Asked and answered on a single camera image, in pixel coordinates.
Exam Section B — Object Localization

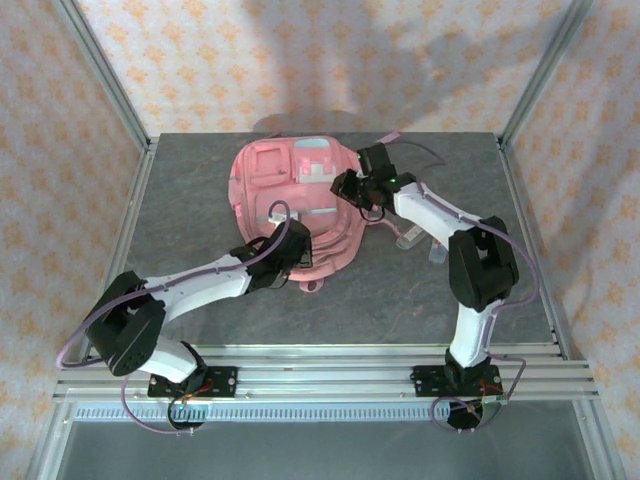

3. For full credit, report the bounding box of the pink school backpack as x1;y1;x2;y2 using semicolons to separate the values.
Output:
227;133;402;295

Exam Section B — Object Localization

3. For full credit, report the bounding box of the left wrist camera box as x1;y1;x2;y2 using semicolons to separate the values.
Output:
276;219;312;251

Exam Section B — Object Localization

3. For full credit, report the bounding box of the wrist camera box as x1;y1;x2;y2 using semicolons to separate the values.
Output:
276;219;312;251
356;143;397;181

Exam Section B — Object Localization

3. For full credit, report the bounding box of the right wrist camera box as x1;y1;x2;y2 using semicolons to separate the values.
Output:
356;143;397;181

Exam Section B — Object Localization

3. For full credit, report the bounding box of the aluminium mounting rail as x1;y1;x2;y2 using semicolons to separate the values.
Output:
52;343;599;402

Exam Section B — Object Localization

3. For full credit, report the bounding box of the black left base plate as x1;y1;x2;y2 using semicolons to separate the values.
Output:
148;365;239;400

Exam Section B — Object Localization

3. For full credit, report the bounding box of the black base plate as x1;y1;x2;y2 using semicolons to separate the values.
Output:
410;364;502;399
148;365;239;400

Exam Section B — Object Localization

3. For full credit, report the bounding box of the slotted grey cable duct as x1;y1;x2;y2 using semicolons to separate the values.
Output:
73;403;582;422

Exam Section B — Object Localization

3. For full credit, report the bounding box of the aluminium side rail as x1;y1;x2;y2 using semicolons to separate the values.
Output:
496;137;572;359
88;137;160;352

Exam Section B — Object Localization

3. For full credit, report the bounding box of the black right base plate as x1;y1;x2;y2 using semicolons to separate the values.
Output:
410;364;502;399

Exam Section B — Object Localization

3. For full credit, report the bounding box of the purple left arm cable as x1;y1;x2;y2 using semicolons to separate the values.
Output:
54;199;292;436

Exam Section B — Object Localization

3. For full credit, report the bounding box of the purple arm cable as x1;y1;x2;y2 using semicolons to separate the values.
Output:
54;199;292;436
379;139;542;436

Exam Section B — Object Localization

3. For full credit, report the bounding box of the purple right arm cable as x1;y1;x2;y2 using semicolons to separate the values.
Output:
379;139;542;436

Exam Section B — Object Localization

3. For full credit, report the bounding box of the aluminium frame post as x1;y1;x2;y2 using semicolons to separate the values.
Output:
498;0;597;147
52;0;152;152

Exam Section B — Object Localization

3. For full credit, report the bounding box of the aluminium frame leg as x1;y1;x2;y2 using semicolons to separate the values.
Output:
25;399;77;480
573;399;617;480

